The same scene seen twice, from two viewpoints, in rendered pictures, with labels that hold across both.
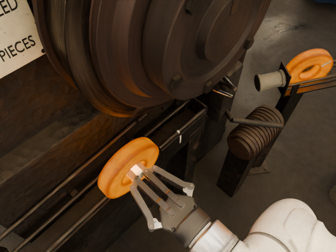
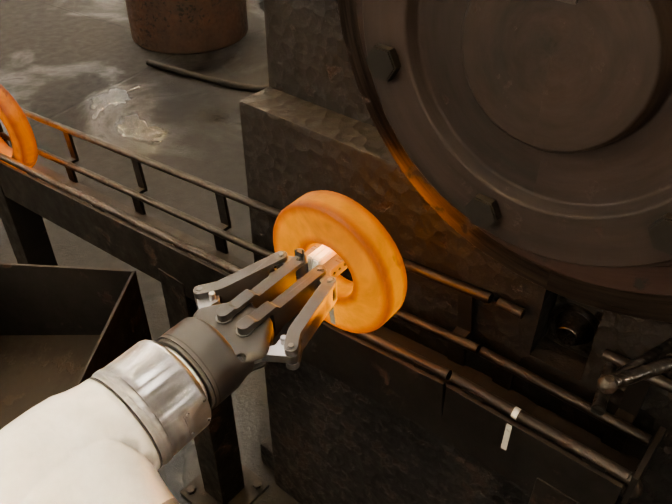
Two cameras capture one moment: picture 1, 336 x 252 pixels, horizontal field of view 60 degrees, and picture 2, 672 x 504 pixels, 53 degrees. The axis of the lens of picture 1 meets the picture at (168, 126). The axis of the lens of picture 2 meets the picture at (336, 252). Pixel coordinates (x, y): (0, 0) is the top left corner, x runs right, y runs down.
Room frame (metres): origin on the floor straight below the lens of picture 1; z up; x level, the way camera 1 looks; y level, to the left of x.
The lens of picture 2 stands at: (0.24, -0.45, 1.26)
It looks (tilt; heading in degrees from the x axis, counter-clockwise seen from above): 38 degrees down; 85
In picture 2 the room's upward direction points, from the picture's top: straight up
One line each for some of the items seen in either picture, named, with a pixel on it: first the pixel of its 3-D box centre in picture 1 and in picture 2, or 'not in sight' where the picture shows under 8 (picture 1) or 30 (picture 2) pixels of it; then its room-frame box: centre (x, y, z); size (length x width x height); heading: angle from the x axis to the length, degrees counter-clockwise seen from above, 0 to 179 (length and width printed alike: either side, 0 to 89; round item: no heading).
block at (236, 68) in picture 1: (217, 87); not in sight; (0.65, -0.17, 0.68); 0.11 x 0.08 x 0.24; 45
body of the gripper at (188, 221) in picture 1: (182, 217); (220, 345); (0.17, -0.03, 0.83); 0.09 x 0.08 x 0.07; 45
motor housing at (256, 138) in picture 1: (244, 156); not in sight; (0.61, -0.34, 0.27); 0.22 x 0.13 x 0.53; 135
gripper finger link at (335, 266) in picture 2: (145, 166); (336, 275); (0.28, 0.05, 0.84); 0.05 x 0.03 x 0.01; 45
